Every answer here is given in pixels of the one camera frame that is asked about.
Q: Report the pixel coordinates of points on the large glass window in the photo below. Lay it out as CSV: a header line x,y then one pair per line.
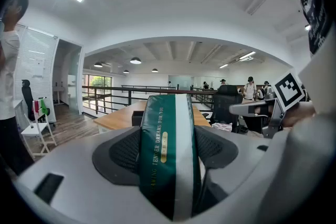
x,y
98,84

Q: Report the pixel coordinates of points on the green and white box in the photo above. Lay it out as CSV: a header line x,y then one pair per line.
x,y
157,165

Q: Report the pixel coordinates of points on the red cloth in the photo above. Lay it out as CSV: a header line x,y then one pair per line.
x,y
36,107

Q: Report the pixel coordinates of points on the black printed shirt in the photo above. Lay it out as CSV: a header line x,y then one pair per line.
x,y
312,8

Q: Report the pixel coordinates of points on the green cloth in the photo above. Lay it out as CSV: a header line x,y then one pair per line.
x,y
44,107

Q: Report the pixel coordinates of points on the person's right forearm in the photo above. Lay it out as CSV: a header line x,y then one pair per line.
x,y
299,115

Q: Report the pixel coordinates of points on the white slatted blinds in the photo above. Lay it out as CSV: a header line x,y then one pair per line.
x,y
26,60

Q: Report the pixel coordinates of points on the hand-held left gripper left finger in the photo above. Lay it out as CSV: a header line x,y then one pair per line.
x,y
78,165

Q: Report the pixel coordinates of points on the dark metal railing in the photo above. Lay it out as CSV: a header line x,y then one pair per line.
x,y
118,88
147,86

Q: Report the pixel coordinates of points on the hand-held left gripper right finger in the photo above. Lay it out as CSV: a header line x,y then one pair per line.
x,y
236,154

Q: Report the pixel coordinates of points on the pink checked cloth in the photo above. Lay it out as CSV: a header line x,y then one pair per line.
x,y
221,127

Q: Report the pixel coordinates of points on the black mesh office chair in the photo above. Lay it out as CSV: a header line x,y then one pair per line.
x,y
227,105

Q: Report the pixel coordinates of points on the black box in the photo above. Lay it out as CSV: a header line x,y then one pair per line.
x,y
136,119

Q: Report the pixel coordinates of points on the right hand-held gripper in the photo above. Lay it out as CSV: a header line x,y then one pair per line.
x,y
287,93

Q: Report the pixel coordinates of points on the white paper notice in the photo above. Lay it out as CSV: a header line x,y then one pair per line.
x,y
38,67

